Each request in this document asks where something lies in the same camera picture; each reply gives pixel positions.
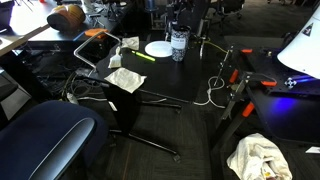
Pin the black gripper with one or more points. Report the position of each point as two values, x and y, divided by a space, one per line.
176 8

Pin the black white speckled cup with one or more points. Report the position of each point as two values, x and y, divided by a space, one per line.
180 50

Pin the green marker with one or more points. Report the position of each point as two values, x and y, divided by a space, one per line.
143 55

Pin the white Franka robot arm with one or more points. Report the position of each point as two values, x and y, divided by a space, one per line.
300 50

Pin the black padded chair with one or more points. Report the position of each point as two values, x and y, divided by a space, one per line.
198 16

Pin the white round plate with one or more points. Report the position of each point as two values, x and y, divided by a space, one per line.
156 49

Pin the black rolling chair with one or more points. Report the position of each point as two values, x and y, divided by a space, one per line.
230 8

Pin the orange flat object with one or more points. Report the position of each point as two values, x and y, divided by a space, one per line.
95 32

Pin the silver bent metal tube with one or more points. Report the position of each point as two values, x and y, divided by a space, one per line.
86 42

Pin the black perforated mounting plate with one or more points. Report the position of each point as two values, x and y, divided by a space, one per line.
263 63

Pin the black desk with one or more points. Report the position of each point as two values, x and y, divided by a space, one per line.
60 35

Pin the light wooden desk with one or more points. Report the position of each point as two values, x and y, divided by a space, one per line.
23 38

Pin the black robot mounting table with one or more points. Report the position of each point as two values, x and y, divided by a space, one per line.
293 123

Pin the white cloth bundle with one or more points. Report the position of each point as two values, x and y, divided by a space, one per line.
256 156

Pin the black bin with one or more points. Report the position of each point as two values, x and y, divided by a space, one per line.
6 13

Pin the blue mesh-back office chair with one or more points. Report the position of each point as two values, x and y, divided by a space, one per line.
40 140

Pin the grey desk side panel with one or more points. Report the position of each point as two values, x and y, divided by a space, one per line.
15 105

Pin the white paper sheet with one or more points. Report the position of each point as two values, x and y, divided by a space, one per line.
313 150

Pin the black table pedestal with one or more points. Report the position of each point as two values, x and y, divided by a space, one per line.
125 110

